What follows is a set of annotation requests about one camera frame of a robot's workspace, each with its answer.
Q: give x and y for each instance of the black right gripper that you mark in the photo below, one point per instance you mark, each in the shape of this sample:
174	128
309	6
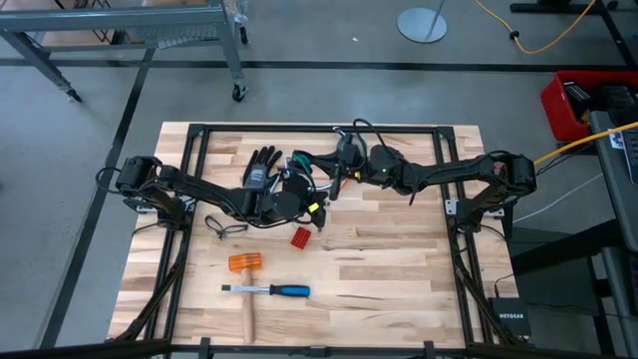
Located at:
355	158

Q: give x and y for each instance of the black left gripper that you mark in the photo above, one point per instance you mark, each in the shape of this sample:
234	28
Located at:
284	202

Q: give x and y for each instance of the red terminal block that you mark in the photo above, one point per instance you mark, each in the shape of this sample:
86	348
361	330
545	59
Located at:
301	238

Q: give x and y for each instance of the orange-headed wooden mallet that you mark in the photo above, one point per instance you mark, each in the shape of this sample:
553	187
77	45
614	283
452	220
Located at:
245	261

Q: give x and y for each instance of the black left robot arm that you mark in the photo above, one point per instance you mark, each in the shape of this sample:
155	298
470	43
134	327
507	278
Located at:
204	189

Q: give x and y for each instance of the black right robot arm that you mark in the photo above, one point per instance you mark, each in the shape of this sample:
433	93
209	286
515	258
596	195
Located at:
458	169

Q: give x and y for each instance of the black C-clamp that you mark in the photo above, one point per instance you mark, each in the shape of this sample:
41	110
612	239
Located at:
275	183

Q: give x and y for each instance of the black grey work glove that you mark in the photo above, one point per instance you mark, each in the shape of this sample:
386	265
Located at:
256	172

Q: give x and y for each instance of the round grey stand base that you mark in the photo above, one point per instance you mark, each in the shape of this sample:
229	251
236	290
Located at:
421	27

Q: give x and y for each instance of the red plastic bin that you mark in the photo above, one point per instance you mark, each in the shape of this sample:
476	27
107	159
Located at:
553	107

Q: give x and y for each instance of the grey metal cart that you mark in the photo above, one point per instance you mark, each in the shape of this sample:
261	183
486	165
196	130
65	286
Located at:
114	17

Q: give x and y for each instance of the black box device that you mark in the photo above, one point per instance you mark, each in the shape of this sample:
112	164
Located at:
578	97

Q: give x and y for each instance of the grey desk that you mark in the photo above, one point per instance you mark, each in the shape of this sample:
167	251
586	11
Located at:
610	199

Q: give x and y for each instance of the black keyboard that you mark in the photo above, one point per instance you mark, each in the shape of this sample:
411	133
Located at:
632	159

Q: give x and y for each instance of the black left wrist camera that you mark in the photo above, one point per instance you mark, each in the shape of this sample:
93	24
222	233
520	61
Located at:
319	222

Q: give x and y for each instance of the black aluminium table frame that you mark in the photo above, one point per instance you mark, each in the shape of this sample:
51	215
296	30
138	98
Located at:
274	129

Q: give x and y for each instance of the black Netgear switch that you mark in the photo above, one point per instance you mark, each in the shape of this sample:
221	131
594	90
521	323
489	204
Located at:
511	319

